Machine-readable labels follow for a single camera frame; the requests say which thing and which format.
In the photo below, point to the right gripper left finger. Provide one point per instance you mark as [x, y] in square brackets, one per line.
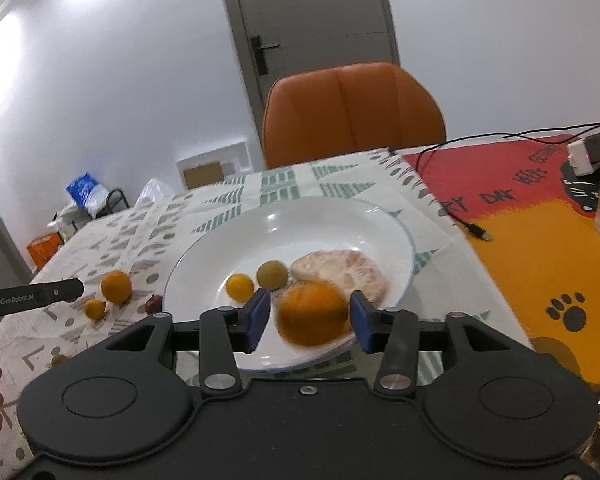
[226, 331]

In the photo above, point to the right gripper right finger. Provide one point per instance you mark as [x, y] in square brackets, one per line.
[394, 334]

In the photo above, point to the small orange kumquat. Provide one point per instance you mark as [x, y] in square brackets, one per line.
[239, 287]

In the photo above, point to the red small apple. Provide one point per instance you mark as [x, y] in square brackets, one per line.
[153, 305]

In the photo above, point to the large orange front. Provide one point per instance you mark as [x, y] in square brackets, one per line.
[310, 314]

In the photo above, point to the large orange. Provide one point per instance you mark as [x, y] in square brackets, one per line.
[310, 314]
[116, 287]

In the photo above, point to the orange box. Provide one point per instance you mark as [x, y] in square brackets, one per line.
[43, 248]

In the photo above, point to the green yellow small fruit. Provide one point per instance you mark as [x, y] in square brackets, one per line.
[272, 275]

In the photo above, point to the peeled pomelo piece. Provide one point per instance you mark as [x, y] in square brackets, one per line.
[347, 270]

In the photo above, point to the small orange near gripper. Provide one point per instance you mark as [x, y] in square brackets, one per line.
[95, 310]

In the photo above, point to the large orange back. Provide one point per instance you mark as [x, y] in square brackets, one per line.
[116, 287]

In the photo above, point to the patterned white tablecloth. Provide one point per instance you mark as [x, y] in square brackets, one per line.
[146, 242]

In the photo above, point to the blue white plastic bag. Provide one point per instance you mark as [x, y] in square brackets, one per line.
[89, 194]

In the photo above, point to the black metal rack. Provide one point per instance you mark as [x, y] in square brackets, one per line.
[115, 202]

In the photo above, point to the clear plastic bag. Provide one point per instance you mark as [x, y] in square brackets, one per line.
[153, 191]

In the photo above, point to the white foam packaging board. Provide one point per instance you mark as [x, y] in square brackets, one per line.
[228, 161]

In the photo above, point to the red orange cartoon mat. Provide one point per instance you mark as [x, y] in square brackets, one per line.
[544, 253]

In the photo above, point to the orange chair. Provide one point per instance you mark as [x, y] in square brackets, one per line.
[347, 109]

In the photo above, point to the white charger adapter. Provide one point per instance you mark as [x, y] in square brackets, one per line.
[584, 155]

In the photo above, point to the black door handle lock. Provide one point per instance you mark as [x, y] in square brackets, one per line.
[259, 48]

